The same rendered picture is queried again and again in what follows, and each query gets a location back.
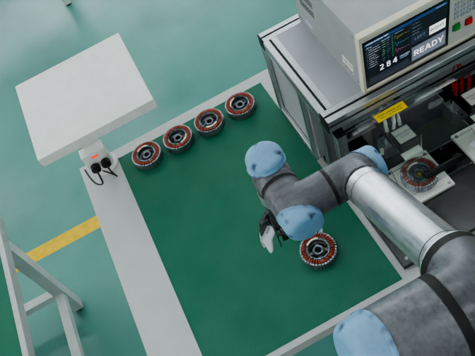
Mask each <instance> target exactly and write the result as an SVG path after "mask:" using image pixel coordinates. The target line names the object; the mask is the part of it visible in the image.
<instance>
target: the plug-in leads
mask: <svg viewBox="0 0 475 356"><path fill-rule="evenodd" d="M458 80H459V86H460V93H463V92H464V86H463V85H464V83H463V80H464V77H461V78H460V79H458ZM458 80H456V85H455V82H452V89H454V90H455V91H454V93H453V95H454V96H458V85H457V81H458ZM470 88H471V78H470V73H469V77H468V79H467V90H468V89H470Z"/></svg>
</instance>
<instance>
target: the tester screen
mask: <svg viewBox="0 0 475 356"><path fill-rule="evenodd" d="M445 18H446V24H445V27H444V28H442V29H440V30H438V31H437V32H434V33H433V34H431V35H429V36H427V37H425V38H423V39H422V40H419V41H418V42H416V43H414V44H412V41H411V36H413V35H415V34H417V33H419V32H420V31H422V30H425V29H426V28H429V27H430V26H432V25H434V24H436V23H438V22H439V21H441V20H443V19H445ZM446 28H447V1H446V2H445V3H443V4H440V5H439V6H436V7H435V8H433V9H431V10H429V11H427V12H425V13H424V14H422V15H420V16H418V17H416V18H414V19H413V20H410V21H409V22H407V23H405V24H403V25H401V26H399V27H398V28H396V29H394V30H392V31H390V32H388V33H386V34H385V35H383V36H381V37H379V38H377V39H376V40H373V41H372V42H369V43H367V44H366V45H364V50H365V62H366V69H367V76H368V86H369V85H372V84H373V83H375V82H377V81H379V80H381V79H383V78H384V77H386V76H388V75H390V74H392V73H394V72H395V71H398V70H399V69H402V68H403V67H405V66H407V65H409V64H410V63H412V62H414V61H416V60H418V59H420V58H421V57H424V56H425V55H427V54H429V53H431V52H433V51H435V50H436V49H438V48H440V47H442V46H444V45H445V44H446V31H445V44H443V45H441V46H439V47H438V48H436V49H434V50H432V51H430V52H429V53H427V54H424V55H423V56H421V57H419V58H417V59H415V60H413V61H412V60H411V48H413V47H415V46H416V45H419V44H420V43H422V42H424V41H426V40H428V39H430V38H431V37H433V36H435V35H437V34H439V33H441V32H442V31H444V30H446ZM397 55H398V56H399V61H398V62H397V63H395V64H392V65H391V66H389V67H387V68H385V69H383V70H382V71H380V72H379V65H380V64H383V63H385V62H386V61H388V60H390V59H392V58H394V57H396V56H397ZM408 58H409V62H408V63H406V64H404V65H403V66H400V67H399V68H397V69H395V70H393V71H391V72H389V73H387V74H386V75H384V76H382V77H380V78H378V79H377V80H375V81H373V82H371V83H370V78H372V77H374V76H376V75H377V74H379V73H382V72H383V71H386V70H387V69H389V68H391V67H393V66H395V65H396V64H398V63H400V62H402V61H403V60H405V59H408Z"/></svg>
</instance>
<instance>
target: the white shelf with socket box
mask: <svg viewBox="0 0 475 356"><path fill-rule="evenodd" d="M16 92H17V94H18V99H19V101H20V105H21V108H22V110H23V114H24V117H25V121H26V124H27V127H28V130H29V134H30V137H31V140H32V143H33V147H34V149H35V154H36V156H37V161H38V162H39V163H40V164H41V165H42V166H43V167H45V166H47V165H49V164H51V163H53V162H54V161H56V160H58V159H60V158H62V157H64V156H65V155H68V154H69V153H72V152H74V151H75V150H77V149H79V148H81V149H82V150H80V151H79V152H78V153H79V155H80V157H81V160H82V161H83V162H84V164H85V165H86V166H87V168H88V169H89V170H90V171H91V172H92V173H94V174H98V176H99V178H100V180H101V182H102V184H98V183H96V182H95V181H94V180H93V179H92V178H91V177H90V175H89V174H88V173H87V171H86V170H84V171H85V172H86V174H87V175H88V177H89V178H90V180H91V181H92V182H93V183H95V184H97V185H103V184H104V182H103V180H102V177H101V175H106V174H112V175H114V176H116V177H118V175H116V174H115V173H114V172H113V170H114V169H115V168H116V167H117V165H118V157H117V156H116V155H115V154H114V153H111V152H110V151H109V150H108V149H107V147H106V146H105V144H104V143H103V142H102V141H101V140H99V139H98V138H100V137H101V136H104V135H105V134H108V133H109V132H111V131H113V130H115V129H117V128H119V127H120V126H122V125H124V124H126V123H128V122H130V121H131V120H133V119H135V118H137V117H140V116H141V115H143V114H145V113H147V112H149V111H151V110H152V109H154V108H156V107H157V104H156V103H155V101H154V99H153V97H152V95H151V93H150V91H149V90H148V88H147V86H146V84H145V82H144V80H143V78H142V77H141V74H140V73H139V70H138V69H137V67H136V65H135V63H134V61H133V59H132V57H131V55H130V53H129V52H128V50H127V48H126V46H125V44H124V42H123V40H122V39H121V37H120V35H119V33H117V34H115V35H113V36H111V37H109V38H107V39H106V40H103V41H102V42H99V43H97V44H95V45H94V46H92V47H90V48H88V49H86V50H84V51H82V52H80V53H78V54H77V55H75V56H73V57H71V58H69V59H67V60H65V61H63V62H62V63H60V64H57V65H56V66H53V67H52V68H50V69H48V70H46V71H44V72H42V73H40V74H38V75H36V76H34V77H32V78H31V79H29V80H27V81H25V82H23V83H21V84H19V85H17V86H16Z"/></svg>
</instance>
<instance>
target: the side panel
mask: <svg viewBox="0 0 475 356"><path fill-rule="evenodd" d="M261 48H262V47H261ZM262 53H263V55H264V60H265V62H266V67H267V69H268V72H269V76H270V79H271V83H272V85H273V88H274V92H275V95H276V99H277V102H278V106H279V109H280V110H281V111H282V113H283V114H284V116H285V117H286V118H287V120H288V121H289V122H290V124H291V126H292V127H293V128H294V129H295V131H296V132H297V134H298V135H299V137H300V138H301V139H302V140H303V142H304V144H305V145H306V146H307V147H308V149H309V150H310V152H311V153H312V154H313V156H314V157H315V159H316V160H319V155H318V152H317V146H316V143H315V137H314V134H313V131H312V126H311V123H310V117H309V114H308V110H307V105H306V104H305V103H304V101H303V100H302V98H301V97H300V96H299V94H297V92H296V91H295V89H294V88H293V87H292V85H291V84H290V83H289V82H288V81H287V79H286V78H285V76H284V75H283V74H282V73H281V72H280V70H279V69H278V67H277V66H276V65H275V63H274V62H273V61H272V60H271V58H270V57H269V55H268V54H267V53H266V52H265V51H264V50H263V48H262Z"/></svg>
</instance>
